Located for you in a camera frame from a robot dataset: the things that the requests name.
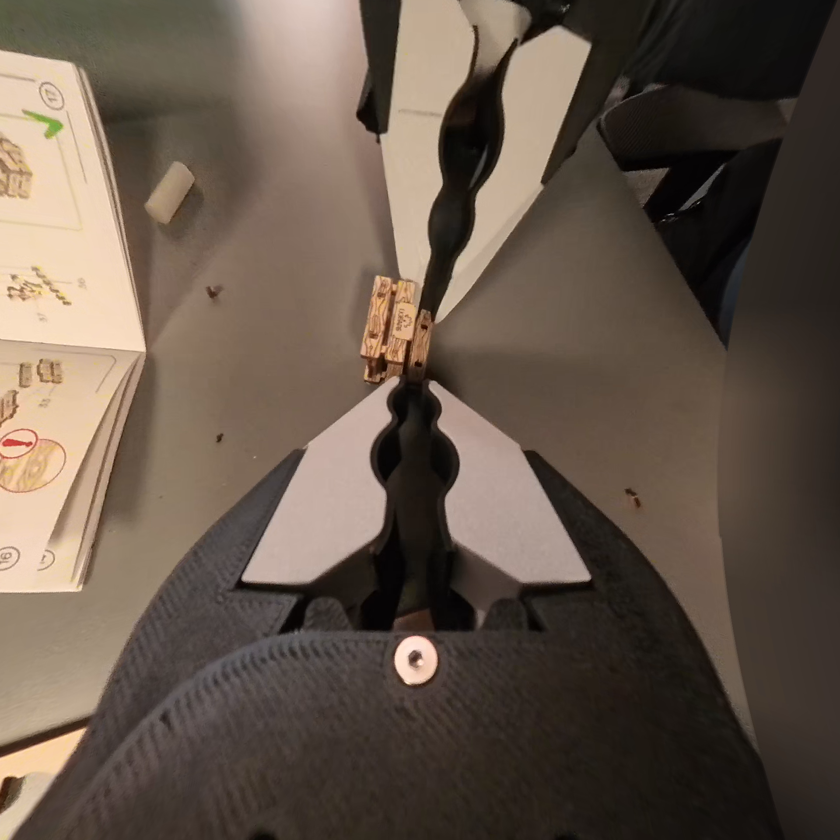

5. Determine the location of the small wooden model part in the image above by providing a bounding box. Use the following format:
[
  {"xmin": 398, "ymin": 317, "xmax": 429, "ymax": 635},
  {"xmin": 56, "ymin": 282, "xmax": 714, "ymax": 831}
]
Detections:
[{"xmin": 407, "ymin": 307, "xmax": 436, "ymax": 388}]

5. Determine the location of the wooden block assembly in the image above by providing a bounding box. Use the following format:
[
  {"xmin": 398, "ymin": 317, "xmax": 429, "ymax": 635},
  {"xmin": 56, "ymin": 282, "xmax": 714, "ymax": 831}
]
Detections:
[{"xmin": 359, "ymin": 276, "xmax": 421, "ymax": 383}]

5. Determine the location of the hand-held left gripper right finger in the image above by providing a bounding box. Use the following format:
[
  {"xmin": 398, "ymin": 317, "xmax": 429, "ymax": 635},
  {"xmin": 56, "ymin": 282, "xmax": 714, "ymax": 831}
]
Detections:
[{"xmin": 425, "ymin": 381, "xmax": 593, "ymax": 588}]

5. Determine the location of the black office chair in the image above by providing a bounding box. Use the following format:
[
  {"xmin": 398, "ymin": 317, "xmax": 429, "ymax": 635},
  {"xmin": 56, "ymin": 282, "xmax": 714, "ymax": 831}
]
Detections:
[{"xmin": 597, "ymin": 84, "xmax": 788, "ymax": 342}]

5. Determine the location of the wooden sheet with curved cutouts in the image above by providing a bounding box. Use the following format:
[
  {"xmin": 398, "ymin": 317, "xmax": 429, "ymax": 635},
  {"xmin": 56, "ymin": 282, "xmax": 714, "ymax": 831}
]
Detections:
[{"xmin": 0, "ymin": 725, "xmax": 89, "ymax": 840}]

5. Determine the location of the white instruction booklet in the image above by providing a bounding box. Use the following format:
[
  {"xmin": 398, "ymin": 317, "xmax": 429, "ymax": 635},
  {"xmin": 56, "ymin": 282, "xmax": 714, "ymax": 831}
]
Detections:
[{"xmin": 0, "ymin": 51, "xmax": 148, "ymax": 593}]

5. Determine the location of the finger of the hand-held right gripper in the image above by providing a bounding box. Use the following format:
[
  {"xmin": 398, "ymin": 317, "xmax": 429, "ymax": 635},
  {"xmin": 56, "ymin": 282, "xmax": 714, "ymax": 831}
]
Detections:
[
  {"xmin": 382, "ymin": 0, "xmax": 483, "ymax": 309},
  {"xmin": 430, "ymin": 26, "xmax": 595, "ymax": 322}
]

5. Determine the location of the small white cylinder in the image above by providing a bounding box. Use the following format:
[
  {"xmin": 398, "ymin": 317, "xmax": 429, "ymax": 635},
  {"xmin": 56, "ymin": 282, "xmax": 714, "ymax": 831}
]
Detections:
[{"xmin": 144, "ymin": 161, "xmax": 196, "ymax": 224}]

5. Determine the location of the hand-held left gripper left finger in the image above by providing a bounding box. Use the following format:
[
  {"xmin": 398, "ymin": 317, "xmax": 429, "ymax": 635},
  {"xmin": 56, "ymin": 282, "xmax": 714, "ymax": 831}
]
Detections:
[{"xmin": 241, "ymin": 382, "xmax": 411, "ymax": 588}]

